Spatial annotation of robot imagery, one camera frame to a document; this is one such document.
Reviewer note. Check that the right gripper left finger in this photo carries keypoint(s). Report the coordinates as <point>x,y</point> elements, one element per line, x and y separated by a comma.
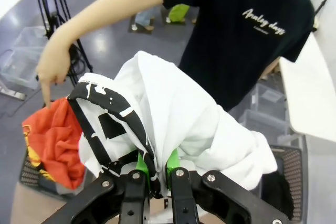
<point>134,190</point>

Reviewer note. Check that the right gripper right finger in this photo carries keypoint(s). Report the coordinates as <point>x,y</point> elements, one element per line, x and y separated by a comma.
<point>181,190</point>

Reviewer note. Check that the white black print T-shirt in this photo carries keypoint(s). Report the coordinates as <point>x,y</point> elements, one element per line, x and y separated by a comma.
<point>170,103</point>

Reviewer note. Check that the orange cartoon print shirt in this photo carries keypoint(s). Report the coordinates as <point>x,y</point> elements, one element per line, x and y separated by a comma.
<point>57,140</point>

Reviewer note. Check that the black shorts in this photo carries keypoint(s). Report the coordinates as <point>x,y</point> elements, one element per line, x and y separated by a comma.
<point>275,192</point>

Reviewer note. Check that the person's right forearm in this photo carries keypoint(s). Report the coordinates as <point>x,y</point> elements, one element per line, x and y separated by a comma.
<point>68,32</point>

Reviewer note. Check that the person's right hand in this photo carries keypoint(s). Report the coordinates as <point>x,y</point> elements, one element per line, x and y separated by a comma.
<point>52,72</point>

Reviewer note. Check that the clear plastic storage bin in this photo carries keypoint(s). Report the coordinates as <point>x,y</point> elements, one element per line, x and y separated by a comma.
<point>262,124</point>
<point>267,98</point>
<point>29,37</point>
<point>18,69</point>

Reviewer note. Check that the person in black T-shirt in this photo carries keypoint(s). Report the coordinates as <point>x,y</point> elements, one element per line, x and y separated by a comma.
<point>231,51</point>

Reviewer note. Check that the white desk leg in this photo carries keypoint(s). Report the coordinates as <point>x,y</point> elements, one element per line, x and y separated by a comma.
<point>13,93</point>

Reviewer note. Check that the dark mannequin stand plate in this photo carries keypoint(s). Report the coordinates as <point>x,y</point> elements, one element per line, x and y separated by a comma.
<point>141,31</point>

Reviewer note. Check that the white table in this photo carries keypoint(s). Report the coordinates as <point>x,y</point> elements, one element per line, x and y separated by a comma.
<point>309,90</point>

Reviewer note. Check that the mannequin in light blue outfit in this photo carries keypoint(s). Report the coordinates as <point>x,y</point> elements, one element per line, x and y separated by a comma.
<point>145,16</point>

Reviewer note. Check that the black tripod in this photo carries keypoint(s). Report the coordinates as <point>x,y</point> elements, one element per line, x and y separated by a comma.
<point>52,28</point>

